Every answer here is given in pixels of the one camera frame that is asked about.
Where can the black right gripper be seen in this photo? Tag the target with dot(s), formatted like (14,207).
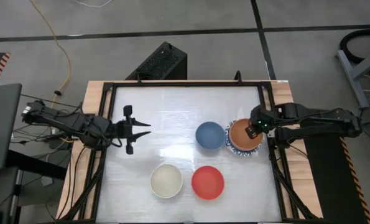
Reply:
(260,118)

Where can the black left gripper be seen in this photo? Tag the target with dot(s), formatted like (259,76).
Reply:
(128,129)

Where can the orange bowl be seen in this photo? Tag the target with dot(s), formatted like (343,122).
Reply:
(239,135)

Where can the blue patterned white plate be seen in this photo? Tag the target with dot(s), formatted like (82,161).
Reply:
(243,154)
(227,140)

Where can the blue bowl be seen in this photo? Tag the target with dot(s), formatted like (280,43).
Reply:
(210,135)

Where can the cream bowl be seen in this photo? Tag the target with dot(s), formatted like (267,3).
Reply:
(166,181)

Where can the red bowl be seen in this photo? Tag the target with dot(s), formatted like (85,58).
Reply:
(207,182)

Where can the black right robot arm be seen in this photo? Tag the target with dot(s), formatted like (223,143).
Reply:
(315,124)

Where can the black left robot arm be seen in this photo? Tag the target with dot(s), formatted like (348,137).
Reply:
(76,124)

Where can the white table surface sheet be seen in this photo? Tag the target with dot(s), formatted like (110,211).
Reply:
(172,149)

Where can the black computer tower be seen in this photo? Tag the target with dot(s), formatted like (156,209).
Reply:
(161,60)

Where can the grey metal stand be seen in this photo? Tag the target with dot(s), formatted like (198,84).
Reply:
(355,73)

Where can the grey monitor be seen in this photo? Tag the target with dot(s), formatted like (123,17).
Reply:
(1,124)

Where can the black metal table frame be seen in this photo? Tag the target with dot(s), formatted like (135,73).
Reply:
(187,83)

